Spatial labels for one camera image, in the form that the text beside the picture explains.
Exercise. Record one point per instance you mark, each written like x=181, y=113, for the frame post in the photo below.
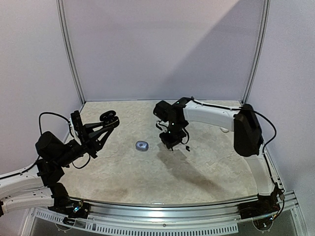
x=258, y=50
x=69, y=51

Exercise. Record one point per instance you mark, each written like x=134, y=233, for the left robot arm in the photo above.
x=37, y=185

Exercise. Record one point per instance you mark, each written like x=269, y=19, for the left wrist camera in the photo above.
x=76, y=126

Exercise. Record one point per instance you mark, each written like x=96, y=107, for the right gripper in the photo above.
x=170, y=141

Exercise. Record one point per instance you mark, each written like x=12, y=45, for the purple round charging case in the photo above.
x=142, y=146

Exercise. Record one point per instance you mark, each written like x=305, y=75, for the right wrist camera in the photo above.
x=162, y=126

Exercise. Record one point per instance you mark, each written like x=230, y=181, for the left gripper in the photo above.
x=89, y=142

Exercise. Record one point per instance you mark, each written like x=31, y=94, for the aluminium front rail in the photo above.
x=207, y=219

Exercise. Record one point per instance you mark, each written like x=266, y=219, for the white earbud charging case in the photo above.
x=224, y=130

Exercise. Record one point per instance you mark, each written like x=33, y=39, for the black charging case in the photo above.
x=109, y=118

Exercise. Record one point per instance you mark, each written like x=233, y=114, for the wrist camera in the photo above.
x=162, y=126
x=76, y=126

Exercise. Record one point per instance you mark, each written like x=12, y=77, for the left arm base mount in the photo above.
x=72, y=209

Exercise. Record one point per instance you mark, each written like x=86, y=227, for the right frame post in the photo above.
x=258, y=50

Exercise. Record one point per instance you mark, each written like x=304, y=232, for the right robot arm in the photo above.
x=241, y=120

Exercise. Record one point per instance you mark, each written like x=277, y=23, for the left frame post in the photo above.
x=69, y=51

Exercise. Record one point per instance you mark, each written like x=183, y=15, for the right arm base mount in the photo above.
x=263, y=205

